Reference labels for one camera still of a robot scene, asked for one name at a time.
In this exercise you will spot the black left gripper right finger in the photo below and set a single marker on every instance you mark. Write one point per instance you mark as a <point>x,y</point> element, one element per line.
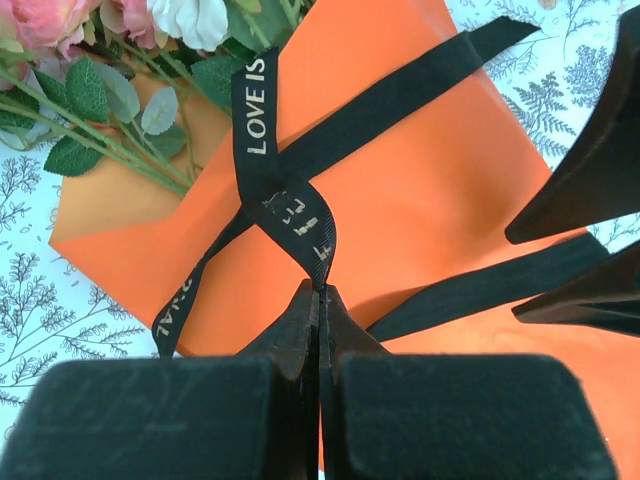
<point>475,420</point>

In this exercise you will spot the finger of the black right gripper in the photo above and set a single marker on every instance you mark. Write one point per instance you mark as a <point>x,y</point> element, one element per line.
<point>600,295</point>
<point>600,165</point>

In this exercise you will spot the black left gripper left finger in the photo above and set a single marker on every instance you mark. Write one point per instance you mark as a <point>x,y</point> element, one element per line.
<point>150,420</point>

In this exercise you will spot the orange wrapping paper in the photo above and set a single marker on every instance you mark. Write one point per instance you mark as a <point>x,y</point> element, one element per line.
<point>400,200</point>

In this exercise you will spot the black printed ribbon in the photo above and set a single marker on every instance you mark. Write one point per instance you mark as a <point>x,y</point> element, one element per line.
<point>255,100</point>

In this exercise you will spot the pink artificial flower spray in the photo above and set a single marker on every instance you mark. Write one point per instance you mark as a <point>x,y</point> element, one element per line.
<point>40,20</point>

